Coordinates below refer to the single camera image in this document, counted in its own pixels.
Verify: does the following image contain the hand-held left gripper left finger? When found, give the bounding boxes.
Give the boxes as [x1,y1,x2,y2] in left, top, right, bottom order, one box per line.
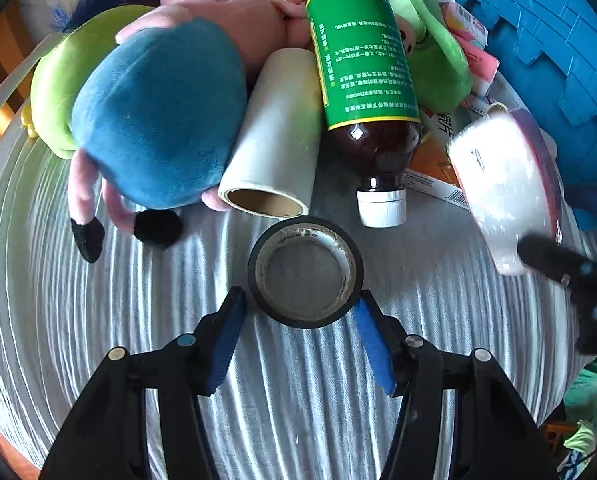
[38,286,249,480]

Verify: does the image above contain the light green plush toy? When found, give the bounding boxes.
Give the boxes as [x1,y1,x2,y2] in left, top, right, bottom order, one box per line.
[23,4,154,161]

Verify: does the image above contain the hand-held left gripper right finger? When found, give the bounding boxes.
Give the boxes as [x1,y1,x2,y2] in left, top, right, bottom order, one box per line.
[353,290,562,480]

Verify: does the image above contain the orange and white box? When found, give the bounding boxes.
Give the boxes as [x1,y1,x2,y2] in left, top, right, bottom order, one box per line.
[403,107,474,211]

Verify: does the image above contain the blue furry plush toy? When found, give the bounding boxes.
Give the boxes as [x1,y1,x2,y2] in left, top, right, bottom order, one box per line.
[51,0,179,33]

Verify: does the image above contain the pink pig plush toy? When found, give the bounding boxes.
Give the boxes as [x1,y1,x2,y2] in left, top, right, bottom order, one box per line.
[68,0,309,264]

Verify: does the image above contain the white paper roll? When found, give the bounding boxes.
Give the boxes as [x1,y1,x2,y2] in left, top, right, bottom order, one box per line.
[217,49,323,219]

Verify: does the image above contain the brown bottle with green label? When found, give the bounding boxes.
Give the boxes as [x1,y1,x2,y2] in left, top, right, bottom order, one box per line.
[305,0,424,228]

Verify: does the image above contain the wooden chair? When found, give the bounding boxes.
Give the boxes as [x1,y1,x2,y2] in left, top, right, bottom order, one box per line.
[0,0,54,156]

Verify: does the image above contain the blue plastic basket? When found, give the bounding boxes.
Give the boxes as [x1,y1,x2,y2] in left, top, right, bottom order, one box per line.
[449,0,597,231]

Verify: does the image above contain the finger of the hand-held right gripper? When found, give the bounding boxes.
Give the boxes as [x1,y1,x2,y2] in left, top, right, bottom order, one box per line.
[516,234,597,356]

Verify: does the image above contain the black tape roll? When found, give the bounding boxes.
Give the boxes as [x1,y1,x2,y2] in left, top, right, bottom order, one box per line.
[247,217,364,330]

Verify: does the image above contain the pink and white box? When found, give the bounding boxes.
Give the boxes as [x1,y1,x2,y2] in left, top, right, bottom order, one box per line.
[439,0,489,43]

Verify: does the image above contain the green monkey plush toy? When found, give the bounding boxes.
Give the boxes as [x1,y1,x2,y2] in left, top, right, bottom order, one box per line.
[366,0,472,111]

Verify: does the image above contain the green garment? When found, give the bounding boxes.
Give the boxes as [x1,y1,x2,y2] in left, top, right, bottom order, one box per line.
[563,355,597,461]

